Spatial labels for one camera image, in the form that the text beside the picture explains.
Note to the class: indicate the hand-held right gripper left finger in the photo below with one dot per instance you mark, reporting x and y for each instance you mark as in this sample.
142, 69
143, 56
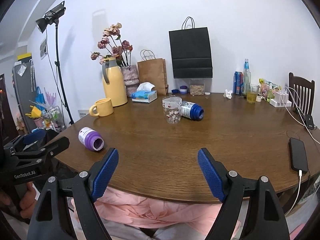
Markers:
107, 172

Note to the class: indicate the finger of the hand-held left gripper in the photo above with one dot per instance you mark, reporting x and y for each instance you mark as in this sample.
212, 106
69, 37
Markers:
35, 136
53, 148

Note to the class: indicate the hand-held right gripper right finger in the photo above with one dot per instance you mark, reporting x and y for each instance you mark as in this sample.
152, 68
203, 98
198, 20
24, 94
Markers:
210, 173

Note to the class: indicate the purple bottle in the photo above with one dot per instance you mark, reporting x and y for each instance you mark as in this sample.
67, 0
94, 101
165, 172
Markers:
90, 139

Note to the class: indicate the clear printed cup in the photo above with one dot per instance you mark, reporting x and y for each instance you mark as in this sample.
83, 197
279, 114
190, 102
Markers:
172, 111

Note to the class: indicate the person's left hand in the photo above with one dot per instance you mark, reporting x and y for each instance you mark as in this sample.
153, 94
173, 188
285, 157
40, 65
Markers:
28, 198

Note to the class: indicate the blue tote bag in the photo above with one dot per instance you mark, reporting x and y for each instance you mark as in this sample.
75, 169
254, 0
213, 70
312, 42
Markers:
40, 98

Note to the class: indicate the pink cloth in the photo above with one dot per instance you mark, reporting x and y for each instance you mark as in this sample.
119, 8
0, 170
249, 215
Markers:
140, 210

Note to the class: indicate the yellow mug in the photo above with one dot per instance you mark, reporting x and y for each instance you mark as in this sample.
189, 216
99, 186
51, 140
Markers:
103, 107

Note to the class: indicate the blue lidded bottle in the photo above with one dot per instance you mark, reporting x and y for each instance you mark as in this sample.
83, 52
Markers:
191, 110

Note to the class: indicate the black light stand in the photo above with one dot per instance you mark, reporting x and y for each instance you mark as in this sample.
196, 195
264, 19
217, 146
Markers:
60, 67

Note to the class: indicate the crumpled white tissue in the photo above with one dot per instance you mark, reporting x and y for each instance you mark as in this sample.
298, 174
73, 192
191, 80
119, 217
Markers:
228, 93

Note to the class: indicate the blue tissue box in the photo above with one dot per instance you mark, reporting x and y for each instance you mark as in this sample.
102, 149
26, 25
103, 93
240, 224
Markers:
145, 96

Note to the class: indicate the clear food container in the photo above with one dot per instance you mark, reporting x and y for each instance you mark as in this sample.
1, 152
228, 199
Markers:
197, 88

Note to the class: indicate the yellow thermos jug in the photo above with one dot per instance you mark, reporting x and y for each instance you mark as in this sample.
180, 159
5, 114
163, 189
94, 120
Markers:
114, 85

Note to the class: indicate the small purple jar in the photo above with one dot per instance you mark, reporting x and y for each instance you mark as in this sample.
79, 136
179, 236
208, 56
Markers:
183, 90

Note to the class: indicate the glass of yellow drink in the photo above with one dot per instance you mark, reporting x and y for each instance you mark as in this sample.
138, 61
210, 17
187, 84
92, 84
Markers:
252, 95

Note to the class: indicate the black smartphone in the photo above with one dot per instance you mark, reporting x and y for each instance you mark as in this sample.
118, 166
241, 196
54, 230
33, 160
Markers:
298, 153

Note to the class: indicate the blue drink can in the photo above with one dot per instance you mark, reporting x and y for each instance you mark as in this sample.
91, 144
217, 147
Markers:
238, 82

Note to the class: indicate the pink fuzzy vase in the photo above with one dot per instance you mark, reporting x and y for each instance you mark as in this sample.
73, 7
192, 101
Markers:
130, 78

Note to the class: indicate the white charging dock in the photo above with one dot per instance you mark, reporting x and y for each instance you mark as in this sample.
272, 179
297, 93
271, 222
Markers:
280, 101

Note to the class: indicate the colourful snack packets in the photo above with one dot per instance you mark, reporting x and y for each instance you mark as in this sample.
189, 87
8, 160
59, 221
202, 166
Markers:
265, 86

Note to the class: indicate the clear glass bottle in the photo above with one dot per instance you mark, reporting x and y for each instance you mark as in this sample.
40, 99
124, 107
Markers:
246, 76

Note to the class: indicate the brown paper bag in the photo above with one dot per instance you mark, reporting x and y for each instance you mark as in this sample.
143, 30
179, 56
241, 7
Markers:
151, 72

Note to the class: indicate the black power bank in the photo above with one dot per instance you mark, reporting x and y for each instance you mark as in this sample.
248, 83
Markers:
309, 122

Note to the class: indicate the dried pink flowers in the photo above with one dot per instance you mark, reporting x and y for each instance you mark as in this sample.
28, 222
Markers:
115, 50

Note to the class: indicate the black studio light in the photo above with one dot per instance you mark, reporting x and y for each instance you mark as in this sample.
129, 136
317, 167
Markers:
51, 16

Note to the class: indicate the black paper bag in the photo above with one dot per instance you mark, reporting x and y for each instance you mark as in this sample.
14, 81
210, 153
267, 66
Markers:
191, 52

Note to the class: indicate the dark wooden chair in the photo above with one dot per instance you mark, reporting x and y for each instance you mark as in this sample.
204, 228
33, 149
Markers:
303, 90

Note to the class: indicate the white wall socket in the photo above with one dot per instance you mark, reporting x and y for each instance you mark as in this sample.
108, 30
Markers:
83, 113

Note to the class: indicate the wall poster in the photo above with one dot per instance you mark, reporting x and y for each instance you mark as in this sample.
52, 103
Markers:
43, 48

